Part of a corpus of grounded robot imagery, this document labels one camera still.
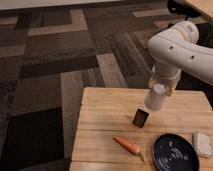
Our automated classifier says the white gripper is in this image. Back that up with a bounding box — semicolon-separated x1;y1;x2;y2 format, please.
148;63;181;97

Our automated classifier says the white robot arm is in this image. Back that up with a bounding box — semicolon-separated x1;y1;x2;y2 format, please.
148;21;213;96

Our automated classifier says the black eraser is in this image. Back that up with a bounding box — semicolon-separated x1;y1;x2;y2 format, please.
132;109;149;128

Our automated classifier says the dark blue plate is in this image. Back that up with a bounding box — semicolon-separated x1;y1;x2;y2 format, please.
152;133;200;171

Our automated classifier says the orange carrot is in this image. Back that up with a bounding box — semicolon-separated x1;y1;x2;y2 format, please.
113;136;145;161

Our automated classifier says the black office chair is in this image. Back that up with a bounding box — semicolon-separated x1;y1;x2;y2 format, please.
167;0;201;19

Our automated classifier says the wooden desk corner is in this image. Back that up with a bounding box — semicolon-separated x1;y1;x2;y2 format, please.
185;0;213;21

